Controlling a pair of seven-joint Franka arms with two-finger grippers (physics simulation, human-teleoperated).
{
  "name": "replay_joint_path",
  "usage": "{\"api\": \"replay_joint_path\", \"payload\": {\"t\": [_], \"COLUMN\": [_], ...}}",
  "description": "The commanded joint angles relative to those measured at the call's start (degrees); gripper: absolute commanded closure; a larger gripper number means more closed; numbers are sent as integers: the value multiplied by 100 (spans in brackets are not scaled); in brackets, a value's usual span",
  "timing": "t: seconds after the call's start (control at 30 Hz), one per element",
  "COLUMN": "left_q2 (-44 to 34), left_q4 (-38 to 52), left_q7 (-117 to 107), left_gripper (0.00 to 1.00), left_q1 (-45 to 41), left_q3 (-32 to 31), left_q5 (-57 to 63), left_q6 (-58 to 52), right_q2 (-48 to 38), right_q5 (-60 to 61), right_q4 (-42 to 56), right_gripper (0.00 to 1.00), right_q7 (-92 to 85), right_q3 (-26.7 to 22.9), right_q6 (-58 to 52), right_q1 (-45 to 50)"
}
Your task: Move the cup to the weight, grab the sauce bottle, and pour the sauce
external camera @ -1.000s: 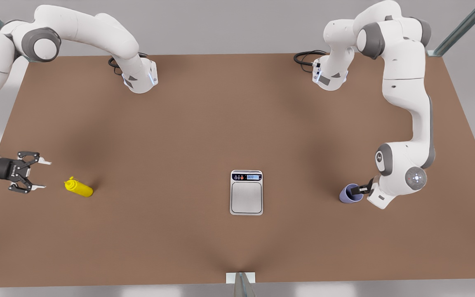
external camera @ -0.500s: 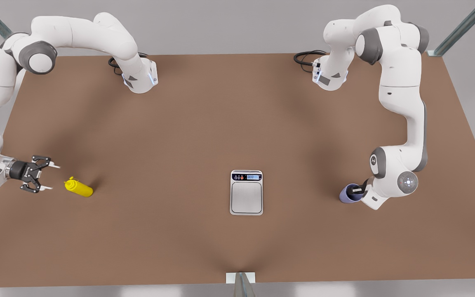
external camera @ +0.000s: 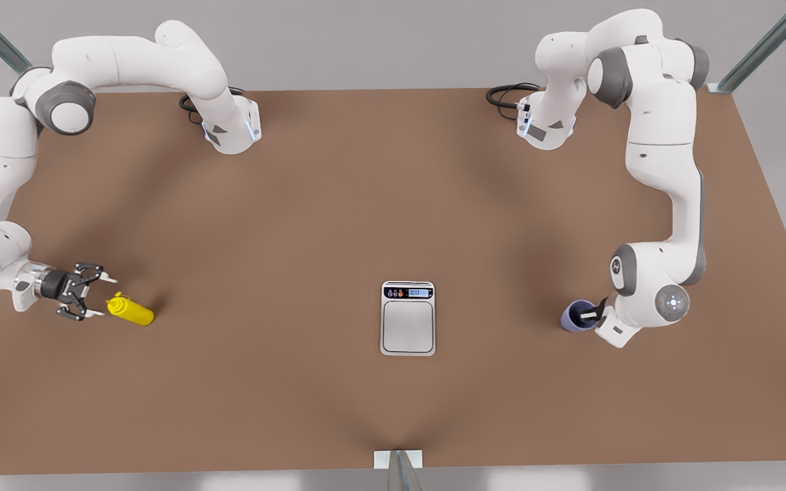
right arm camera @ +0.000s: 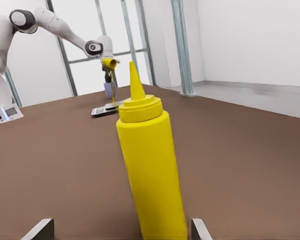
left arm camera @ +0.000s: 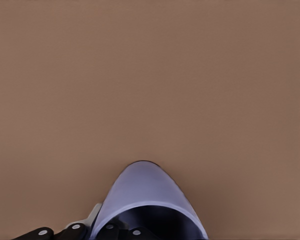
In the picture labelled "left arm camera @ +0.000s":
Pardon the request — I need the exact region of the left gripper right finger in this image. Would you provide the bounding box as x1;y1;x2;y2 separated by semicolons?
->
99;222;154;240

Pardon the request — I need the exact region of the pale lavender cup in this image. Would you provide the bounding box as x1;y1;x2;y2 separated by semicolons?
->
89;159;210;240

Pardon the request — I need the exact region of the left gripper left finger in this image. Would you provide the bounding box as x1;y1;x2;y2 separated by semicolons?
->
53;202;103;240

